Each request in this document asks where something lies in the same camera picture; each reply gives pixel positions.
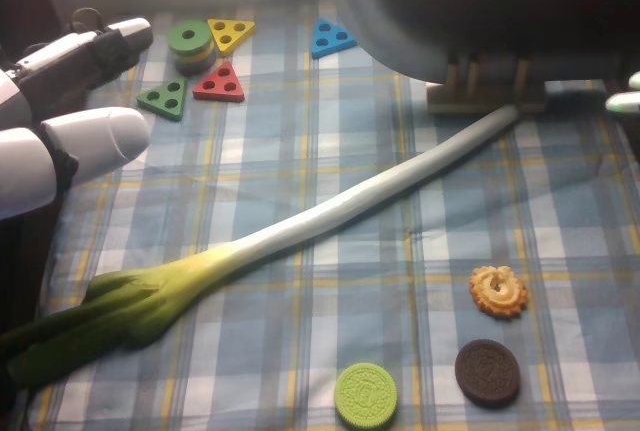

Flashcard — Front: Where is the brown chocolate sandwich cookie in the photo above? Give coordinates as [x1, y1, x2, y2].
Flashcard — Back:
[453, 338, 522, 410]

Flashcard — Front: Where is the yellow triangle block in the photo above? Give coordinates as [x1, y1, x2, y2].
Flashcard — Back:
[207, 18, 257, 57]

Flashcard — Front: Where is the red triangle block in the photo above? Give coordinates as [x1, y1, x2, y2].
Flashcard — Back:
[192, 59, 246, 104]

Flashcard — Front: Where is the long green leek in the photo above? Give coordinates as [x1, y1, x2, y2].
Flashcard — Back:
[0, 103, 524, 392]

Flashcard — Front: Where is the blue ring block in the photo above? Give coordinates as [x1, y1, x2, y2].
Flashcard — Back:
[173, 58, 219, 77]

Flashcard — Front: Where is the yellow butter cookie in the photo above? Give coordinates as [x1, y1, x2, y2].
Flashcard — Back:
[468, 264, 530, 321]

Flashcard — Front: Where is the yellow ring block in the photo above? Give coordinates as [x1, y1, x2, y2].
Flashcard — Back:
[169, 48, 217, 66]

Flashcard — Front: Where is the green ring block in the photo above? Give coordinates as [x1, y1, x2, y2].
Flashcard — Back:
[167, 19, 214, 58]

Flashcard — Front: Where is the wooden peg board base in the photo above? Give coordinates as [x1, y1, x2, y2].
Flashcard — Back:
[426, 56, 550, 116]

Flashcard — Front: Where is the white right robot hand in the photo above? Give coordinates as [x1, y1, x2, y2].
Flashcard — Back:
[604, 69, 640, 116]

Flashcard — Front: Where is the green triangle block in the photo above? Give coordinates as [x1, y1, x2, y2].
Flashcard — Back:
[135, 75, 190, 123]

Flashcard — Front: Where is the green sandwich cookie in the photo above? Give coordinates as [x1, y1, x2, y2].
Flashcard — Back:
[333, 361, 400, 431]

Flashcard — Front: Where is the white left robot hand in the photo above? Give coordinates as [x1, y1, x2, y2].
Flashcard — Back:
[0, 15, 154, 220]

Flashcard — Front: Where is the blue plaid cloth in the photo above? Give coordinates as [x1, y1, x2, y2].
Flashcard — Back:
[29, 0, 640, 431]

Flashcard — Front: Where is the blue triangle block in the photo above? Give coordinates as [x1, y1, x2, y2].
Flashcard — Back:
[310, 18, 359, 60]

